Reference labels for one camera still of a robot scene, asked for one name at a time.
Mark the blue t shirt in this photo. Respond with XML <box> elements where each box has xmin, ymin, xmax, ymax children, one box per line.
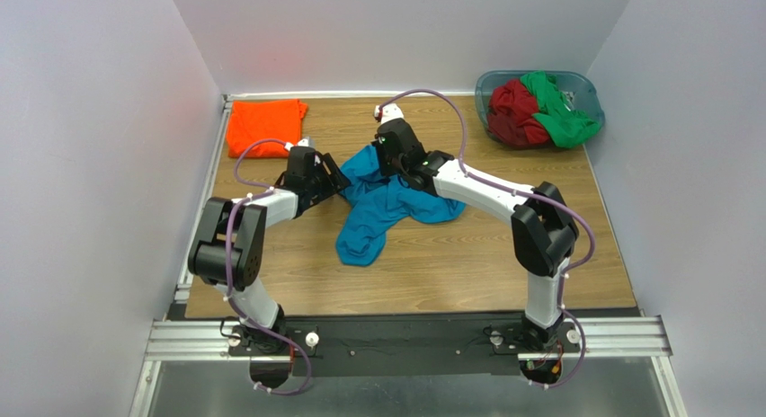
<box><xmin>335</xmin><ymin>146</ymin><xmax>466</xmax><ymax>267</ymax></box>

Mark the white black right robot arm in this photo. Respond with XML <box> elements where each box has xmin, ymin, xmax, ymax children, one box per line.
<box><xmin>372</xmin><ymin>118</ymin><xmax>579</xmax><ymax>350</ymax></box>

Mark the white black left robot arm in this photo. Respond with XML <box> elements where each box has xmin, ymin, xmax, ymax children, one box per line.
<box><xmin>187</xmin><ymin>146</ymin><xmax>350</xmax><ymax>354</ymax></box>

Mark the folded orange t shirt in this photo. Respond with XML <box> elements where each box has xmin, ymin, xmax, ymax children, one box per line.
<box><xmin>226</xmin><ymin>99</ymin><xmax>308</xmax><ymax>158</ymax></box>

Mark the dark red t shirt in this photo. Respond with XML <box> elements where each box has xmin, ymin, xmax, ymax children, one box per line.
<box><xmin>486</xmin><ymin>78</ymin><xmax>553</xmax><ymax>149</ymax></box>

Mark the green t shirt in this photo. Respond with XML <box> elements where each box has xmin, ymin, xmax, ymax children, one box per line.
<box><xmin>519</xmin><ymin>70</ymin><xmax>603</xmax><ymax>149</ymax></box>

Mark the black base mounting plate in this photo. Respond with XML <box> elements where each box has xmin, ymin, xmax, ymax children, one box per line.
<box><xmin>167</xmin><ymin>306</ymin><xmax>642</xmax><ymax>378</ymax></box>

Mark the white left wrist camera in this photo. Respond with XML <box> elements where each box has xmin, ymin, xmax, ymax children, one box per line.
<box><xmin>284</xmin><ymin>137</ymin><xmax>316</xmax><ymax>151</ymax></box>

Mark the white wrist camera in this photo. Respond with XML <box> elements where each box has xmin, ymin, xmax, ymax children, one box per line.
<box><xmin>284</xmin><ymin>137</ymin><xmax>316</xmax><ymax>151</ymax></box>
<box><xmin>373</xmin><ymin>103</ymin><xmax>405</xmax><ymax>124</ymax></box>

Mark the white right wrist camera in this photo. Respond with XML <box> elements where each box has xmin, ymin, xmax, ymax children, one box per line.
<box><xmin>373</xmin><ymin>103</ymin><xmax>405</xmax><ymax>124</ymax></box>

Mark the aluminium left side rail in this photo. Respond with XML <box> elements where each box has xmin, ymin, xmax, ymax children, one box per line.
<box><xmin>173</xmin><ymin>94</ymin><xmax>232</xmax><ymax>303</ymax></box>

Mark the aluminium front frame rail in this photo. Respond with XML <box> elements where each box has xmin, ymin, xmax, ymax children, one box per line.
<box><xmin>144</xmin><ymin>316</ymin><xmax>672</xmax><ymax>363</ymax></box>

